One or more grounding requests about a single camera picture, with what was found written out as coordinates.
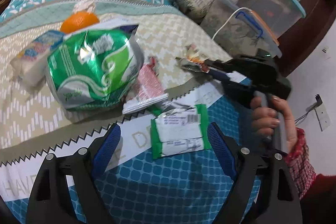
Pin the storage box with orange lid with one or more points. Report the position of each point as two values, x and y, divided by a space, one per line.
231 27

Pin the foil wrapper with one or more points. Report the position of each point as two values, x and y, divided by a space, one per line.
193 61

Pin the orange fruit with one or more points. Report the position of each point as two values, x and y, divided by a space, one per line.
78 22

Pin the tissue packet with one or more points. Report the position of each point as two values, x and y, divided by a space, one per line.
36 56

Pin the green and white wrapper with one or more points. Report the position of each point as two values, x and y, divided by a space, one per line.
181 132

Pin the blue printed mat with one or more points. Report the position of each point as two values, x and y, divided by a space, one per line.
162 187

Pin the wall socket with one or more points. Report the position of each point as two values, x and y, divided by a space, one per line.
323 115

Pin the person's right hand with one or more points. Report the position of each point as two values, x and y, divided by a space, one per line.
263 121

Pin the green chip bag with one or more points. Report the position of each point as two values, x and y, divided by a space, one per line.
94 66

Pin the crumpled white tissue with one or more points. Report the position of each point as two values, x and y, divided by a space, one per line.
84 6

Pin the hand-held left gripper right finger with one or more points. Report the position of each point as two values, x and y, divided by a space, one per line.
221 151

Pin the red and white wrapper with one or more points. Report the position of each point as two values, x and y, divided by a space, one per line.
147 87

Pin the person's right forearm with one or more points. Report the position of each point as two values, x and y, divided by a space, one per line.
302 163

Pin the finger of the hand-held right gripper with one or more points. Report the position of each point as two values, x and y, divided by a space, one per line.
218 64
225 77

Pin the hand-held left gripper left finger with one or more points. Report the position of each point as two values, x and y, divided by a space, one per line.
106 151

